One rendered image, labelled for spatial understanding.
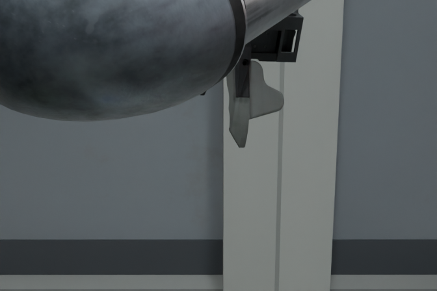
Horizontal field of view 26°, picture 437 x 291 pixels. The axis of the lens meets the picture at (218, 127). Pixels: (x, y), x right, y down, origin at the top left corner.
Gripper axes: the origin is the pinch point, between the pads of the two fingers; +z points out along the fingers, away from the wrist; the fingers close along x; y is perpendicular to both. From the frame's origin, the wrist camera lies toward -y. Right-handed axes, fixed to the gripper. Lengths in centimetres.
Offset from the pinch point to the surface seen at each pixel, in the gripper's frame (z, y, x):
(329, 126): 51, 74, 112
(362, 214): 89, 101, 130
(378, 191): 81, 105, 130
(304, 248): 88, 73, 111
